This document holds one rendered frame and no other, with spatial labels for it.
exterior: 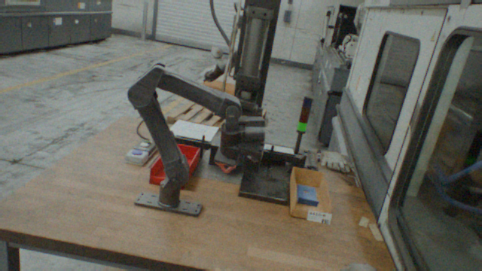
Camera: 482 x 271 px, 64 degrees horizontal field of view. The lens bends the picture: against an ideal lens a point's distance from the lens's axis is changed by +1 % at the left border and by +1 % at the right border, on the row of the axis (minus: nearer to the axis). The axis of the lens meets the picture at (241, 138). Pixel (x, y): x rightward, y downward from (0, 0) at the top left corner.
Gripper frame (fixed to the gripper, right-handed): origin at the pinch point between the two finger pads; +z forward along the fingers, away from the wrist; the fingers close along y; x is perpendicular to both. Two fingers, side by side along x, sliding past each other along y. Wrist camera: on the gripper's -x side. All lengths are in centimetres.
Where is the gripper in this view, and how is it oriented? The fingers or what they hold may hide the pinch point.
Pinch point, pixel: (227, 167)
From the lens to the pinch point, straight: 125.8
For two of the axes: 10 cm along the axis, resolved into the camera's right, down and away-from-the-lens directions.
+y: 2.8, -7.1, 6.4
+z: -0.8, 6.5, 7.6
